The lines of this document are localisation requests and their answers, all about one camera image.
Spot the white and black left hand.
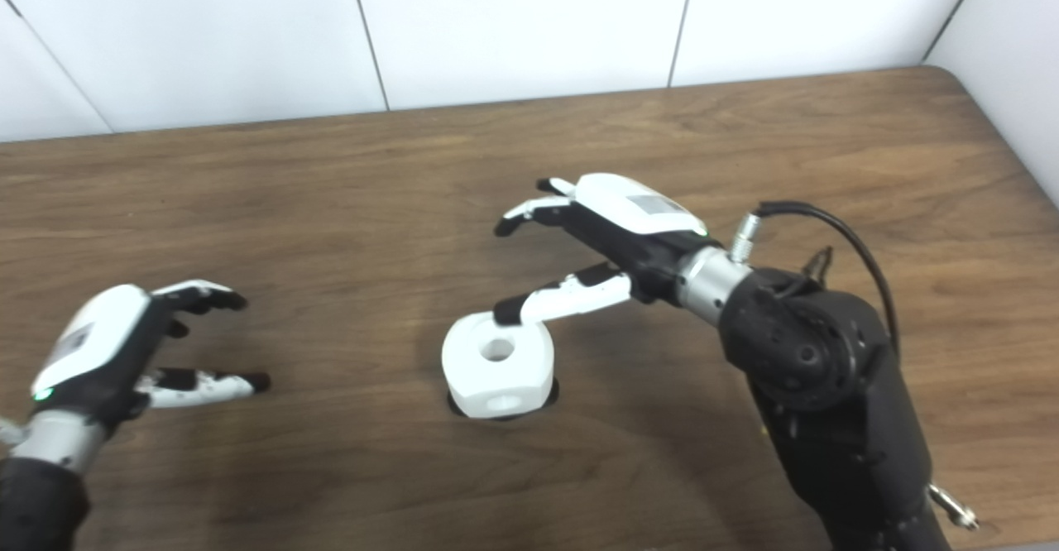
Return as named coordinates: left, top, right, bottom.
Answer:
left=30, top=280, right=271, bottom=432

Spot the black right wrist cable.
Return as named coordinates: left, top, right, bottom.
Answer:
left=728, top=200, right=981, bottom=531

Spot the white and black right hand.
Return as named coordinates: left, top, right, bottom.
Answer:
left=494, top=173, right=712, bottom=326

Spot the round white piece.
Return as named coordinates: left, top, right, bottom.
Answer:
left=441, top=313, right=555, bottom=419

